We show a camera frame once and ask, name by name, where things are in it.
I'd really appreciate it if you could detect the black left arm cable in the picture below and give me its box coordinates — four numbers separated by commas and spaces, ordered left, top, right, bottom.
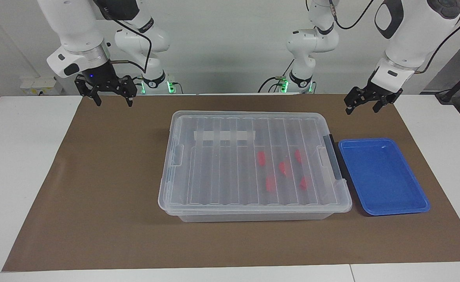
330, 0, 460, 75

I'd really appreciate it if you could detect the black base cable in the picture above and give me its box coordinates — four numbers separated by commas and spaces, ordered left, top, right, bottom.
258, 59, 295, 93

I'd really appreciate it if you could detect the white label strip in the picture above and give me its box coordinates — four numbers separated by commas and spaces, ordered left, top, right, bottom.
195, 131, 256, 141

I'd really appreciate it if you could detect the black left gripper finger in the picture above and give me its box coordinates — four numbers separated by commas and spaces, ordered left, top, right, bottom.
344, 87, 368, 115
372, 95, 396, 114

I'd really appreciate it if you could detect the brown table mat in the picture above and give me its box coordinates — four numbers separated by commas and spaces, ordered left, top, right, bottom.
2, 94, 460, 272

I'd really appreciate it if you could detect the white wall outlet strip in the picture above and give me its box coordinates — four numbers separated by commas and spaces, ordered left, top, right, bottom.
20, 77, 64, 96

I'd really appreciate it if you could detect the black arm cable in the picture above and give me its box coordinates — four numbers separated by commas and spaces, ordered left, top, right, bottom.
330, 0, 460, 75
95, 0, 152, 75

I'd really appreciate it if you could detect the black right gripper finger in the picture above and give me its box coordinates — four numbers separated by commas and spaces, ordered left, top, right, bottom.
121, 75, 138, 107
75, 76, 102, 107

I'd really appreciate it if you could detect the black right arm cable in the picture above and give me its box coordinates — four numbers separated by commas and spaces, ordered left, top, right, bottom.
95, 0, 152, 75

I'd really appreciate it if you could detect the clear ribbed plastic lid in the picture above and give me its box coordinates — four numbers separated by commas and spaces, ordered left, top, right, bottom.
158, 111, 352, 216

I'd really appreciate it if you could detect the black box latch handle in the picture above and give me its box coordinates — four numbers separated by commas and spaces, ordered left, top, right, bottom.
324, 134, 348, 183

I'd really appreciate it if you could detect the black stand leg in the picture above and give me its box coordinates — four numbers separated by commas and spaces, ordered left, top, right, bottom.
435, 63, 460, 104

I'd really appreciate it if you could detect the clear plastic storage box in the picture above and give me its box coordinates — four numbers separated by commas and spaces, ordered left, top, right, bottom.
161, 112, 352, 223

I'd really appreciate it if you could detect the blue plastic tray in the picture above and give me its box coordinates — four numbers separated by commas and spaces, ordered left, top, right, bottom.
338, 138, 431, 216

